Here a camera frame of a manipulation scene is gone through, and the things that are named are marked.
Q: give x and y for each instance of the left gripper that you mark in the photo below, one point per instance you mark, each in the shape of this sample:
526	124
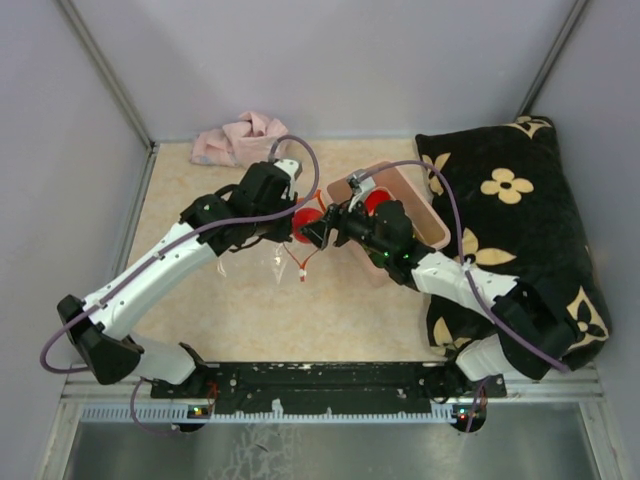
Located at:
283	233

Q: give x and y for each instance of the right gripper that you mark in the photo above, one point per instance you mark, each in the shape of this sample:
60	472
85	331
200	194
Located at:
338	218

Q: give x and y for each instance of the small red apple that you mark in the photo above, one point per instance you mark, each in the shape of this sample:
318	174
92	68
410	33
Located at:
302	218

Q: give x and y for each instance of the clear zip top bag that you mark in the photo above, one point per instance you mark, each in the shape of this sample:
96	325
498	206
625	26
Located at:
294	253

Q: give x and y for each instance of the pink plastic bin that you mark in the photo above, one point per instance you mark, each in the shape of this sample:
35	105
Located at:
415	200

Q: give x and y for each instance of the large red apple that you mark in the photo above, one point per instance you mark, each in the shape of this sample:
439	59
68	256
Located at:
375	198

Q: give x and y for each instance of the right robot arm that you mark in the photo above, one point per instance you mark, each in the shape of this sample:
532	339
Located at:
533	331

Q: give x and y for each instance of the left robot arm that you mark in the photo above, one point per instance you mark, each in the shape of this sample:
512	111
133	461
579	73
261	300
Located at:
102	323

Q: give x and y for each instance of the pink crumpled cloth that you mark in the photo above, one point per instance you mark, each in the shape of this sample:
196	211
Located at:
238	144

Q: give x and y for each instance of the black floral cushion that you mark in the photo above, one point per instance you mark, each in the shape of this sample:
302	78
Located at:
519	217

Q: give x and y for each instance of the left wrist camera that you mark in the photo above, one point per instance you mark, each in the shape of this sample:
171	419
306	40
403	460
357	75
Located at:
284	172

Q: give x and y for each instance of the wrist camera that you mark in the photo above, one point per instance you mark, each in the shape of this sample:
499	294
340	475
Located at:
362	184
284	172

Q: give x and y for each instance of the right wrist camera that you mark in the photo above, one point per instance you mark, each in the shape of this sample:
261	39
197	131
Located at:
362	184

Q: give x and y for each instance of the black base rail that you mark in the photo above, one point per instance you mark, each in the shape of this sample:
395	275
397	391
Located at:
318	388

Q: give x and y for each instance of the right metal frame post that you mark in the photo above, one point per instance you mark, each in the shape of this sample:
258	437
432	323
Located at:
569	26

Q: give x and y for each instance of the metal frame post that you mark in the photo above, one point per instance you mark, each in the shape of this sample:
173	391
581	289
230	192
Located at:
569	26
104	70

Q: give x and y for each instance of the left metal frame post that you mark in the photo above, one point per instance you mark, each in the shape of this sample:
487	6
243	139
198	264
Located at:
104	70

